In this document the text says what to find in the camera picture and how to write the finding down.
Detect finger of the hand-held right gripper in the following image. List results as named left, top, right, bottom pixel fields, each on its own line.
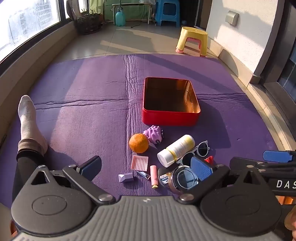
left=263, top=150, right=296, bottom=164
left=230, top=157, right=296, bottom=179

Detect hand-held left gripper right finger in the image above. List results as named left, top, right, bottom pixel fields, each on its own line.
left=178, top=156, right=265, bottom=205

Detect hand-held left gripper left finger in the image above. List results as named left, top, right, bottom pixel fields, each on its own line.
left=30, top=155, right=116, bottom=205

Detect white round sunglasses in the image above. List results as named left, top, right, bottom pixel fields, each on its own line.
left=179, top=141, right=210, bottom=166

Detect white yellow plastic bottle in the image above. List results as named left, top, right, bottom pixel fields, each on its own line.
left=157, top=134, right=196, bottom=168

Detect small black labelled container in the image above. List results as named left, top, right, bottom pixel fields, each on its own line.
left=158, top=167, right=174, bottom=186

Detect orange fruit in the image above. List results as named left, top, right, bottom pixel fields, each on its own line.
left=129, top=133, right=149, bottom=154

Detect purple spiky toy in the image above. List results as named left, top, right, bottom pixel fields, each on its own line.
left=143, top=125, right=165, bottom=146

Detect red metal tin box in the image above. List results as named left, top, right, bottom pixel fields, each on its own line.
left=142, top=77, right=201, bottom=127

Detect small purple white box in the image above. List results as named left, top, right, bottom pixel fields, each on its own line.
left=118, top=173, right=134, bottom=183

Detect pink lip balm tube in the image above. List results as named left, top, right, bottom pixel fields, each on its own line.
left=150, top=165, right=159, bottom=189

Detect pink ridged soap dish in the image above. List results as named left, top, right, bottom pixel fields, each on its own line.
left=131, top=155, right=149, bottom=171

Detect silver nail clipper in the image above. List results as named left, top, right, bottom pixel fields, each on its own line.
left=135, top=170, right=151, bottom=180

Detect person's left leg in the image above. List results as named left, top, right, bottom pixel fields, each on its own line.
left=11, top=95, right=49, bottom=202

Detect purple floor mat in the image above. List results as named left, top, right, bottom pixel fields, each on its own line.
left=0, top=54, right=279, bottom=209

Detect dark glass door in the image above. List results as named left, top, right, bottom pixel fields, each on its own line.
left=264, top=46, right=296, bottom=112

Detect yellow plastic stool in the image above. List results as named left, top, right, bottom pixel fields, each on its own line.
left=175, top=26, right=208, bottom=57

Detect dark potted plant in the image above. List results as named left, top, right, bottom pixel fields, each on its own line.
left=75, top=9, right=103, bottom=35

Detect light blue plastic jug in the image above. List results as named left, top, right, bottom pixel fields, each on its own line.
left=115, top=7, right=126, bottom=27

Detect window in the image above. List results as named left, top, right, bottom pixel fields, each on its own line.
left=0, top=0, right=77, bottom=63

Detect blue plastic stool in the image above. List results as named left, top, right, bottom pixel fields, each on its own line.
left=154, top=0, right=181, bottom=28

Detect white low rack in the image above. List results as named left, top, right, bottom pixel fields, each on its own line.
left=112, top=2, right=154, bottom=25

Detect grey wall socket cover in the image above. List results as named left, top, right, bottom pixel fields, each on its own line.
left=225, top=10, right=239, bottom=26

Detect black cable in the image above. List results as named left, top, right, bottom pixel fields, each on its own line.
left=131, top=5, right=146, bottom=29

